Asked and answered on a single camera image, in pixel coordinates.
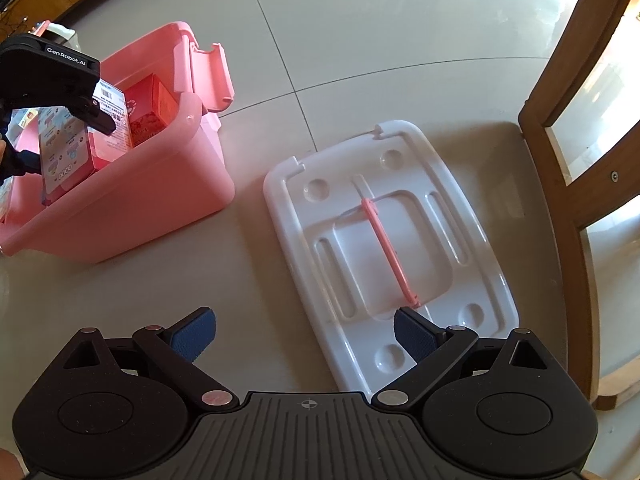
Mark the pink plastic storage box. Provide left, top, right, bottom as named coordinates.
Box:
left=0, top=21, right=236, bottom=265

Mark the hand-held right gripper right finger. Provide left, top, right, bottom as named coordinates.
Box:
left=372, top=306, right=553, bottom=409

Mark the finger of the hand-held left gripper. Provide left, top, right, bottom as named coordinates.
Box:
left=62, top=94, right=119, bottom=135
left=4, top=149, right=42, bottom=177

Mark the wooden chair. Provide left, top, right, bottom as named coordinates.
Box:
left=518, top=0, right=640, bottom=411

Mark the pink patterned tissue packet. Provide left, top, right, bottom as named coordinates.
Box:
left=36, top=105, right=97, bottom=207

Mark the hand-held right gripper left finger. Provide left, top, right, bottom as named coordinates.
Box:
left=62, top=306, right=240, bottom=411

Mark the red packet with white label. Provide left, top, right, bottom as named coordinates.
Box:
left=89, top=79, right=135, bottom=173

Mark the white lid with pink handle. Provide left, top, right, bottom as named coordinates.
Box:
left=263, top=120, right=520, bottom=394

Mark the red cardboard box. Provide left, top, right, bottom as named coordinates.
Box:
left=122, top=73, right=179, bottom=149

